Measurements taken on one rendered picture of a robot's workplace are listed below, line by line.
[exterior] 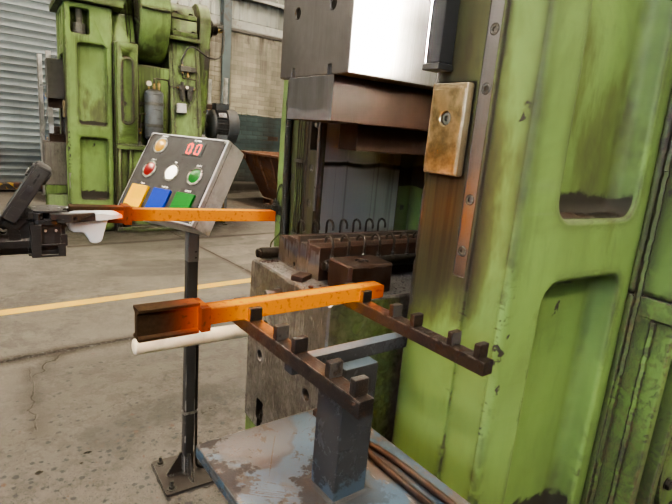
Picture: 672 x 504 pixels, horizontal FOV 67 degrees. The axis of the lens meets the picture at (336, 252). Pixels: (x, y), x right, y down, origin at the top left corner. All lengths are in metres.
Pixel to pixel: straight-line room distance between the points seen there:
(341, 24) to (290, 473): 0.84
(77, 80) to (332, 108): 4.99
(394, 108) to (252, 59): 9.27
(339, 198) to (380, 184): 0.15
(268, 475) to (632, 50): 1.06
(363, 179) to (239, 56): 8.89
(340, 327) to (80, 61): 5.26
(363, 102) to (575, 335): 0.71
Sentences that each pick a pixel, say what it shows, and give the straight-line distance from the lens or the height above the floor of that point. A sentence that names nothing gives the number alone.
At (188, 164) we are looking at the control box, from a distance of 1.60.
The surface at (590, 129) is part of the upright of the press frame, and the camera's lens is 1.15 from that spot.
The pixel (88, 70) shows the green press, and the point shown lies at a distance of 6.04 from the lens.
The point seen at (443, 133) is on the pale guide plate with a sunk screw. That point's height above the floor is 1.26.
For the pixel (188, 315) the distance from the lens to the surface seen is 0.72.
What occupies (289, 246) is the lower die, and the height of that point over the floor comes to 0.96.
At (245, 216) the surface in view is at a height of 1.06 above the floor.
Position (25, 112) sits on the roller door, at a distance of 9.05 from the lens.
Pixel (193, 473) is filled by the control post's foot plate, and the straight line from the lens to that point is 2.01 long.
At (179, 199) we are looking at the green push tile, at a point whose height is 1.02.
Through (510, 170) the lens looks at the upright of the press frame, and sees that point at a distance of 0.94.
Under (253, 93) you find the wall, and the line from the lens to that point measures 10.40.
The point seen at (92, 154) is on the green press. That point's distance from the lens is 6.03.
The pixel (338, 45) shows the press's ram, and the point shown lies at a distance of 1.11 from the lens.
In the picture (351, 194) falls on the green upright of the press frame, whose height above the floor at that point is 1.08.
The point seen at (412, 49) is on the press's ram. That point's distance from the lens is 1.18.
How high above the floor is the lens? 1.24
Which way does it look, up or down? 13 degrees down
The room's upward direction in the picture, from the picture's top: 5 degrees clockwise
